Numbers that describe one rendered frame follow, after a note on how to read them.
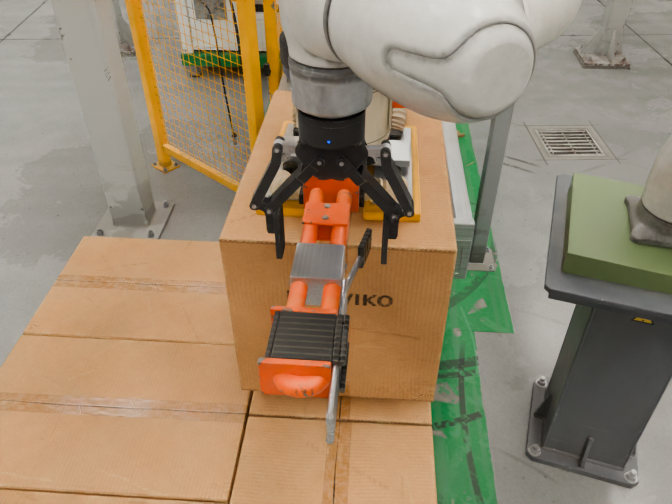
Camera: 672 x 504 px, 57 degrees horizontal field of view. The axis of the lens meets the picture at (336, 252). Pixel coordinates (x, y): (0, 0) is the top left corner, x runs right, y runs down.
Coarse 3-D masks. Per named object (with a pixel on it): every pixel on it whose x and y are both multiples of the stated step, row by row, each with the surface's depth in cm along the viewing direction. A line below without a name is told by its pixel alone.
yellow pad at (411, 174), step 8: (408, 128) 129; (416, 128) 131; (392, 136) 122; (400, 136) 122; (408, 136) 127; (416, 136) 128; (416, 144) 125; (416, 152) 122; (416, 160) 120; (368, 168) 117; (376, 168) 116; (400, 168) 112; (408, 168) 116; (416, 168) 117; (376, 176) 114; (384, 176) 114; (408, 176) 114; (416, 176) 115; (408, 184) 112; (416, 184) 113; (416, 192) 111; (368, 200) 109; (416, 200) 109; (368, 208) 107; (376, 208) 107; (416, 208) 107; (368, 216) 106; (376, 216) 106; (416, 216) 106
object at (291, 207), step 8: (288, 128) 129; (296, 128) 124; (280, 168) 116; (288, 168) 112; (296, 168) 112; (288, 200) 108; (296, 200) 108; (288, 208) 107; (296, 208) 107; (296, 216) 108
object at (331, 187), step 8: (312, 176) 88; (304, 184) 89; (312, 184) 89; (320, 184) 89; (328, 184) 89; (336, 184) 89; (344, 184) 88; (352, 184) 88; (304, 192) 90; (328, 192) 90; (336, 192) 89; (352, 192) 89; (360, 192) 92; (304, 200) 91; (328, 200) 90; (352, 200) 90; (360, 200) 91; (304, 208) 92; (352, 208) 91
